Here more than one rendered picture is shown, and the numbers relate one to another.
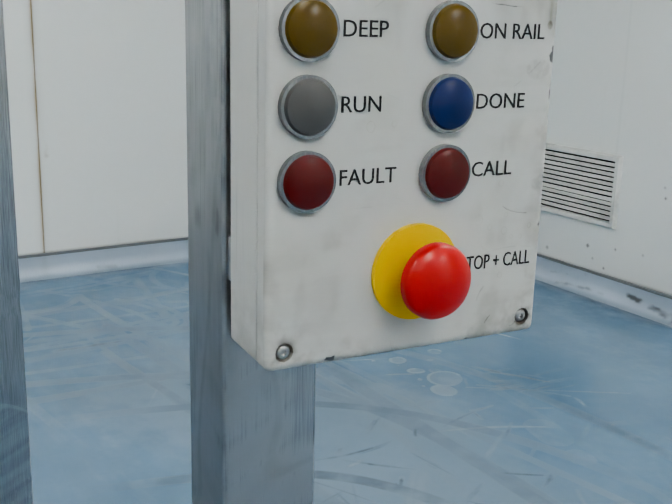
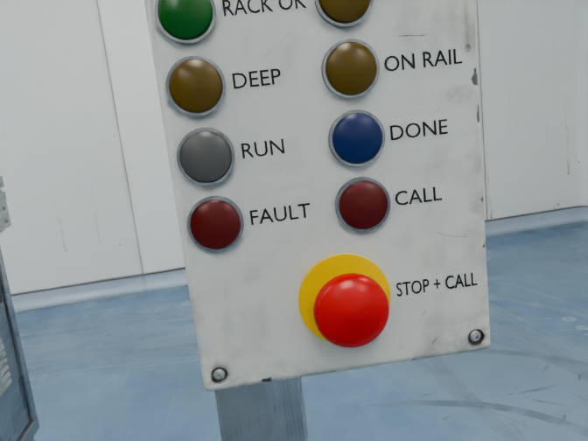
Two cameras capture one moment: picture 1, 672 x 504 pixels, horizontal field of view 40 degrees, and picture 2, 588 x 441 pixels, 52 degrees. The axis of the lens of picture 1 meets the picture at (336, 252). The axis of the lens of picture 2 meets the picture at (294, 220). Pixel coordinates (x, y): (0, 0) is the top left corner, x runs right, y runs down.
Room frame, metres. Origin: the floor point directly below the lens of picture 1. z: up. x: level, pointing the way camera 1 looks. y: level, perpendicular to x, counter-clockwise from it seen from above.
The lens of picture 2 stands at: (0.17, -0.15, 1.11)
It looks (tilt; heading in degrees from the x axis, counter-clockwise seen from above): 12 degrees down; 23
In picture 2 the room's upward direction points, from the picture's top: 7 degrees counter-clockwise
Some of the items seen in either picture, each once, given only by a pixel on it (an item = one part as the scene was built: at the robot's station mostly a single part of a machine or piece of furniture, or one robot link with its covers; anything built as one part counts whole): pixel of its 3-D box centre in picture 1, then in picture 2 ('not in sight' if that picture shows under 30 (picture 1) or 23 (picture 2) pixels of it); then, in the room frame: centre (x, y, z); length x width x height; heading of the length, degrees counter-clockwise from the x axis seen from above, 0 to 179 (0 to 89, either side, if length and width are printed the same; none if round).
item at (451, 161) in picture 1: (446, 173); (363, 205); (0.48, -0.06, 1.05); 0.03 x 0.01 x 0.03; 118
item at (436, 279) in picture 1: (421, 274); (346, 302); (0.47, -0.05, 0.99); 0.04 x 0.04 x 0.04; 28
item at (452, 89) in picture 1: (450, 103); (357, 138); (0.48, -0.06, 1.08); 0.03 x 0.01 x 0.03; 118
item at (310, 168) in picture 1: (308, 182); (215, 224); (0.44, 0.01, 1.05); 0.03 x 0.01 x 0.03; 118
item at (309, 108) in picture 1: (310, 107); (206, 157); (0.44, 0.01, 1.08); 0.03 x 0.01 x 0.03; 118
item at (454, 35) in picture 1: (454, 31); (351, 68); (0.48, -0.06, 1.12); 0.03 x 0.01 x 0.03; 118
